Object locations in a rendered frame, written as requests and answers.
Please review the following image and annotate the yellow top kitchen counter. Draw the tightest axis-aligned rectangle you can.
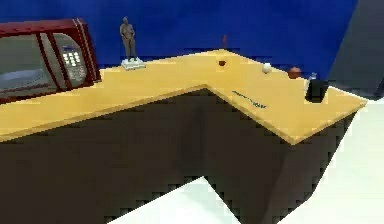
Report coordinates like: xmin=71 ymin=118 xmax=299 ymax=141
xmin=0 ymin=48 xmax=369 ymax=224

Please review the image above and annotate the dark red microwave oven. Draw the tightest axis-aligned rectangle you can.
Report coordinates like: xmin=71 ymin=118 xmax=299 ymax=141
xmin=0 ymin=17 xmax=102 ymax=105

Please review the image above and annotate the thin dark ladle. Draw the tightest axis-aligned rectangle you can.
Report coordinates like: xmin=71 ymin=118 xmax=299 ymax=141
xmin=231 ymin=90 xmax=268 ymax=110

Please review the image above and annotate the brown round ball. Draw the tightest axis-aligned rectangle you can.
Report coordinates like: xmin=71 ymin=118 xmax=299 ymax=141
xmin=287 ymin=66 xmax=302 ymax=80

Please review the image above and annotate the brown figure statue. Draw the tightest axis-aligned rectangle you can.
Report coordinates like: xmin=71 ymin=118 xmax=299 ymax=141
xmin=119 ymin=16 xmax=147 ymax=71

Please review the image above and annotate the black cup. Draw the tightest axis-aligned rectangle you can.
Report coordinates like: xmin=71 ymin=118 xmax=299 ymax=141
xmin=304 ymin=78 xmax=330 ymax=104

